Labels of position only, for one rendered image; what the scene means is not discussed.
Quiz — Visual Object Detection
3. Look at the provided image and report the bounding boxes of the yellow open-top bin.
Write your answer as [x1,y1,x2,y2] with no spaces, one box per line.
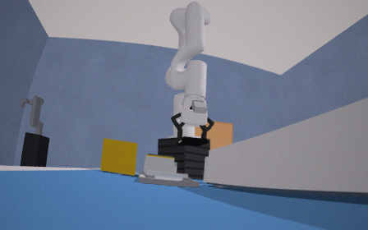
[101,138,137,176]

